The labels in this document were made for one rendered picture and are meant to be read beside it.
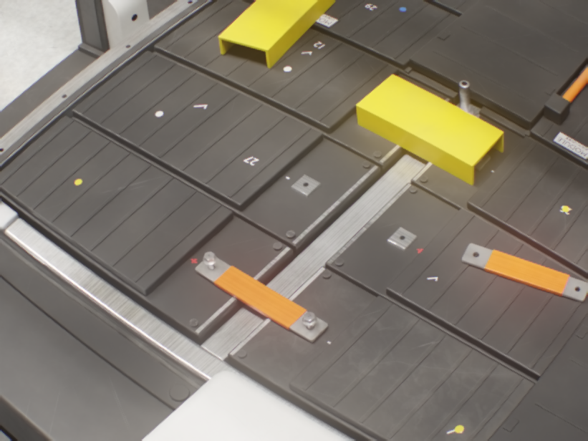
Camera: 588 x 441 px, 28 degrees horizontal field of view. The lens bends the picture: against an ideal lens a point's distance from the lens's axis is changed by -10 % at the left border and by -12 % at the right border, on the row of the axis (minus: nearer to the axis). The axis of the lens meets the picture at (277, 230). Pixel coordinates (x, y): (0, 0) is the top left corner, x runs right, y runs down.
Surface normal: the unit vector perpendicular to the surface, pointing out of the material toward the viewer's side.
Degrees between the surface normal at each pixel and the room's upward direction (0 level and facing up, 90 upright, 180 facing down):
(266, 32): 0
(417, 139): 90
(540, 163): 0
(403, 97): 0
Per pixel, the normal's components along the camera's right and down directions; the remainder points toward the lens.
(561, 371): -0.10, -0.68
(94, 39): -0.65, 0.59
